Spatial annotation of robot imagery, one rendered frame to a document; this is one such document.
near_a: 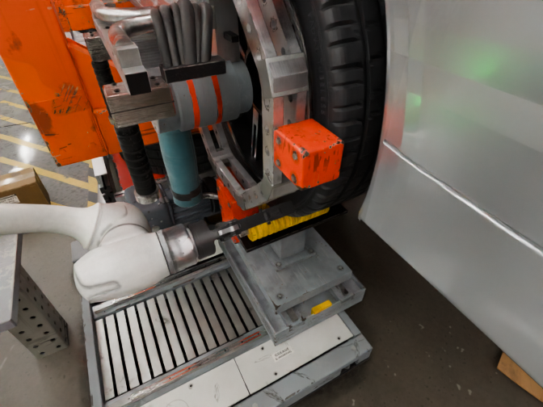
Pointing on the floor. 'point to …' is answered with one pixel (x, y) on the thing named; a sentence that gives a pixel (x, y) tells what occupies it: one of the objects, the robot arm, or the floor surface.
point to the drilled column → (38, 320)
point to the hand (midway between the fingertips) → (279, 211)
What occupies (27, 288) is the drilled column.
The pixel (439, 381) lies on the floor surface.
